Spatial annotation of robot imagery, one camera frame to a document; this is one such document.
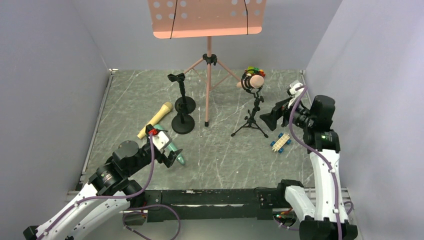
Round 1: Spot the yellow microphone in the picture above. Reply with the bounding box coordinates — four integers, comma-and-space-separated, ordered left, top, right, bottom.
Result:
136, 102, 173, 140

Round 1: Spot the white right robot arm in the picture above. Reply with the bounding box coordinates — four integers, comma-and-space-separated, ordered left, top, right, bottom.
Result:
260, 95, 358, 240

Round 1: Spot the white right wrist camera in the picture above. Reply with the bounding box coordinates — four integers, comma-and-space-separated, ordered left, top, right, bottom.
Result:
287, 80, 305, 99

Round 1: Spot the pink microphone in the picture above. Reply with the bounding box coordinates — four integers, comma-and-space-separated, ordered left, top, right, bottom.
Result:
236, 75, 265, 89

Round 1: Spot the front black round-base mic stand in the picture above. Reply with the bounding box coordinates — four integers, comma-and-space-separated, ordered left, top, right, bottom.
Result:
171, 103, 195, 135

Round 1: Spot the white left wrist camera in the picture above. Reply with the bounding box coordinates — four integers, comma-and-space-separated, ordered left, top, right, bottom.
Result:
149, 128, 173, 151

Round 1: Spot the colourful toy block train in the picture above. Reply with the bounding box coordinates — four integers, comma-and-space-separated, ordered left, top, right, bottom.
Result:
244, 66, 266, 78

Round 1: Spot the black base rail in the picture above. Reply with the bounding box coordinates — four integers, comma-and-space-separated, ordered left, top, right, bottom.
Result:
129, 186, 295, 223

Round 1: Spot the pink music stand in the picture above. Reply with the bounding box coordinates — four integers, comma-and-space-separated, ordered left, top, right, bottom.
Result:
147, 0, 267, 127

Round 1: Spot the white blue toy block car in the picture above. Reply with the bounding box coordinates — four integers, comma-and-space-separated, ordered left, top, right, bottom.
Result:
270, 133, 292, 154

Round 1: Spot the black round-base mic stand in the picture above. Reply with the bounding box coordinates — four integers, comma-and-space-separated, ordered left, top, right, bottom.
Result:
171, 103, 195, 135
167, 73, 196, 114

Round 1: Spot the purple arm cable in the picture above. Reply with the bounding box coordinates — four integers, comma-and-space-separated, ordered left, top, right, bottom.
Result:
276, 86, 355, 240
35, 132, 181, 240

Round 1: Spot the rear black round-base mic stand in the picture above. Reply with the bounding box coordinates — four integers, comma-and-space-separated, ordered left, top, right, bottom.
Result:
167, 73, 196, 114

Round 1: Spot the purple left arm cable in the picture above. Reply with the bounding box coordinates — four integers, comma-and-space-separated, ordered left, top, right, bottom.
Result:
35, 132, 181, 240

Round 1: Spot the black tripod microphone stand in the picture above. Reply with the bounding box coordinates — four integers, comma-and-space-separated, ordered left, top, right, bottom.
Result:
231, 71, 270, 139

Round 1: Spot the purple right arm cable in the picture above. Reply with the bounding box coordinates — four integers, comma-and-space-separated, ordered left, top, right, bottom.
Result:
276, 86, 355, 240

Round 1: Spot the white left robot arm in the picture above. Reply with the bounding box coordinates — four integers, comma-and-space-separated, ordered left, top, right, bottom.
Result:
23, 124, 182, 240

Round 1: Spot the teal microphone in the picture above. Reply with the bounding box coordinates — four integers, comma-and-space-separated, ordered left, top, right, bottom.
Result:
154, 124, 186, 166

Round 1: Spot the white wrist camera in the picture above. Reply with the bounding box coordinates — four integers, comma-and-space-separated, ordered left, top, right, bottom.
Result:
149, 128, 173, 151
287, 80, 305, 99

